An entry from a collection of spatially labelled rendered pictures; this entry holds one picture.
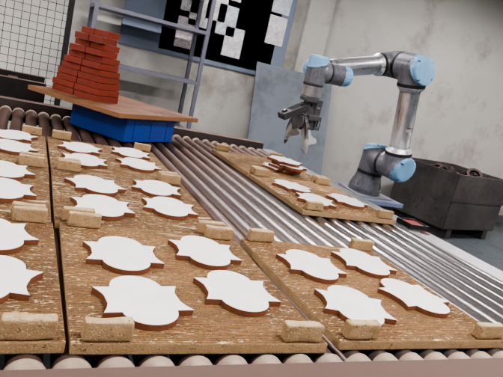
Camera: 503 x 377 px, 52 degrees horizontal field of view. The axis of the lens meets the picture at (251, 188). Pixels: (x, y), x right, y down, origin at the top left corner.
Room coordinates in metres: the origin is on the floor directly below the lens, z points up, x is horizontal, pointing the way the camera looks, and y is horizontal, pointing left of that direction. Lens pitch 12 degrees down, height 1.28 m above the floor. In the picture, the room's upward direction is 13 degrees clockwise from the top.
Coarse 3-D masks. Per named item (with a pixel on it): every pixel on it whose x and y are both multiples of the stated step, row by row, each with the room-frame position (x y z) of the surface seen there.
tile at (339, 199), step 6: (330, 198) 1.71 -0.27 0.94; (336, 198) 1.69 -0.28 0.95; (342, 198) 1.71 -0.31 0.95; (348, 198) 1.74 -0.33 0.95; (354, 198) 1.76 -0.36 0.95; (342, 204) 1.67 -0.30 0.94; (348, 204) 1.65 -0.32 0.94; (354, 204) 1.66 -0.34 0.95; (360, 204) 1.68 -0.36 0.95; (366, 204) 1.71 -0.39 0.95
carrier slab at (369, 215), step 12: (264, 180) 1.77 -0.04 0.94; (288, 180) 1.88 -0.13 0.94; (276, 192) 1.63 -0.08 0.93; (288, 192) 1.66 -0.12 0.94; (312, 192) 1.76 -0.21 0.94; (324, 192) 1.81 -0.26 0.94; (336, 192) 1.86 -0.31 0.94; (288, 204) 1.55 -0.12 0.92; (300, 204) 1.53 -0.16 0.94; (336, 204) 1.65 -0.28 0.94; (324, 216) 1.50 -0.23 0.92; (336, 216) 1.52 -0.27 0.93; (348, 216) 1.54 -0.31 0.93; (360, 216) 1.56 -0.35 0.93; (372, 216) 1.60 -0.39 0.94
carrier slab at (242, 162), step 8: (216, 152) 2.16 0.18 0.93; (224, 152) 2.19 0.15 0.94; (232, 152) 2.25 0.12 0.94; (224, 160) 2.07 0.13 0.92; (232, 160) 2.03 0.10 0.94; (240, 160) 2.08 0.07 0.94; (248, 160) 2.12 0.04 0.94; (256, 160) 2.17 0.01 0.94; (264, 160) 2.23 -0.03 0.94; (240, 168) 1.91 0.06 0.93; (248, 168) 1.93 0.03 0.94; (248, 176) 1.85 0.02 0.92; (272, 176) 1.90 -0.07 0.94; (280, 176) 1.93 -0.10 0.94; (288, 176) 1.97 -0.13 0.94; (296, 176) 2.02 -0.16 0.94; (304, 176) 2.06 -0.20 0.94
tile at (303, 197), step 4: (296, 192) 1.64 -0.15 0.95; (296, 196) 1.63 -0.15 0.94; (300, 196) 1.59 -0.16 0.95; (304, 196) 1.60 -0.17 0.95; (308, 196) 1.62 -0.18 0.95; (312, 196) 1.63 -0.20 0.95; (316, 196) 1.65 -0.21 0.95; (320, 196) 1.67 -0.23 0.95; (300, 200) 1.57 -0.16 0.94; (304, 200) 1.57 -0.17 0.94; (312, 200) 1.57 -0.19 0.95; (316, 200) 1.58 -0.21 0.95; (320, 200) 1.59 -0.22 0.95; (324, 200) 1.61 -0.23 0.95; (328, 200) 1.62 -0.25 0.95; (332, 200) 1.64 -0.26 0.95; (324, 204) 1.55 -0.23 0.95; (328, 204) 1.56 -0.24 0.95; (332, 204) 1.58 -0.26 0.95; (324, 208) 1.54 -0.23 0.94; (332, 208) 1.57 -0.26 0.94
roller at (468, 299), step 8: (352, 224) 1.50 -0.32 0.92; (360, 232) 1.45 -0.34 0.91; (376, 240) 1.39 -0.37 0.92; (384, 248) 1.34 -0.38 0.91; (392, 248) 1.33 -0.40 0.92; (400, 256) 1.29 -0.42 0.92; (408, 264) 1.25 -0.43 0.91; (416, 264) 1.24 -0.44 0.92; (424, 272) 1.20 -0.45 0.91; (432, 272) 1.20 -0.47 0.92; (432, 280) 1.17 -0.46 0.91; (440, 280) 1.16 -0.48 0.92; (448, 288) 1.13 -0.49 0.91; (456, 288) 1.12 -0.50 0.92; (464, 296) 1.09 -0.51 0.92; (472, 304) 1.06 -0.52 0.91; (480, 304) 1.05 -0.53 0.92; (488, 312) 1.02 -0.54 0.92; (496, 312) 1.02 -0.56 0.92; (496, 320) 1.00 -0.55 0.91
